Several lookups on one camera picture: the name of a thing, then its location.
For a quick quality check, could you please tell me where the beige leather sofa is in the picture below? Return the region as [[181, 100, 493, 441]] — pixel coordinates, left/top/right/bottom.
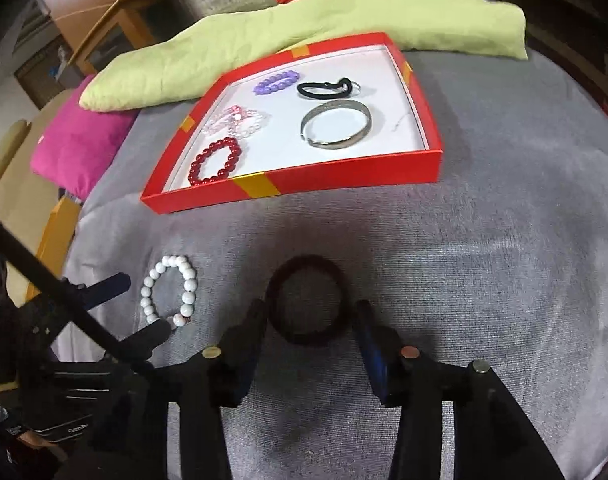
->
[[0, 119, 60, 221]]

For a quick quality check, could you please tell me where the black hair tie with ring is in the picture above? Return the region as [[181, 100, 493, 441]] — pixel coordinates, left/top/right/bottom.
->
[[297, 77, 363, 99]]

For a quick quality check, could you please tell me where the wooden cabinet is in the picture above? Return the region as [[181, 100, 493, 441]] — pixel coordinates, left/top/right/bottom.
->
[[39, 0, 185, 76]]

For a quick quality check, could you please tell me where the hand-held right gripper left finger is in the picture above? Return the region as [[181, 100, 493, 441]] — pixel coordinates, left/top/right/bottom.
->
[[151, 299, 269, 480]]

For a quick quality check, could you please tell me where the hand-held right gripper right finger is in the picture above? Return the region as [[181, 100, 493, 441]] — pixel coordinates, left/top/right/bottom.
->
[[354, 300, 567, 480]]

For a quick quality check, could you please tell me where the silver metal bangle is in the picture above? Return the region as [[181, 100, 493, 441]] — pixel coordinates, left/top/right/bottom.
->
[[300, 100, 373, 150]]

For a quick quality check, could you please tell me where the red cardboard box lid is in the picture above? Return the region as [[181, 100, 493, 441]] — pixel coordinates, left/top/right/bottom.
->
[[140, 32, 445, 216]]

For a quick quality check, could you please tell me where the grey blanket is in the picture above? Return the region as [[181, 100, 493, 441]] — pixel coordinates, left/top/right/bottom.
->
[[49, 47, 608, 480]]

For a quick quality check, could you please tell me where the dark brown hair tie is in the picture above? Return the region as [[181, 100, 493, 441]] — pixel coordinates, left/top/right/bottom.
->
[[265, 255, 352, 346]]

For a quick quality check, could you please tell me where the pink crystal bead bracelet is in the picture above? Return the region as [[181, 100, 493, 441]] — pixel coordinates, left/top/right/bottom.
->
[[201, 105, 272, 140]]

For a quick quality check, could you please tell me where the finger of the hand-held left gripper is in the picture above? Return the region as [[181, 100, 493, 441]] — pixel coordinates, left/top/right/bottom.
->
[[59, 273, 132, 311], [111, 319, 172, 361]]

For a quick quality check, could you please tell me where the magenta pillow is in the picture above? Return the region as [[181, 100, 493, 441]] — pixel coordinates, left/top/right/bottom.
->
[[30, 74, 140, 200]]

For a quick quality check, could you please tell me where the light green quilt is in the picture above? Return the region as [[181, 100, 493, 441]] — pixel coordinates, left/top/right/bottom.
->
[[79, 0, 528, 112]]

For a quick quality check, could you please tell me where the white bead bracelet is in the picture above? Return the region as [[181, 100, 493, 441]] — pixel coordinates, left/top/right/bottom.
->
[[140, 255, 198, 326]]

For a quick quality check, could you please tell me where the red bead bracelet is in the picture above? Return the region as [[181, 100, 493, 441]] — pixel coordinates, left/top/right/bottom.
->
[[188, 136, 243, 187]]

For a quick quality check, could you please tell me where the purple bead bracelet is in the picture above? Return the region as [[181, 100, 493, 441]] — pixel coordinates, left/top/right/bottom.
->
[[253, 71, 301, 96]]

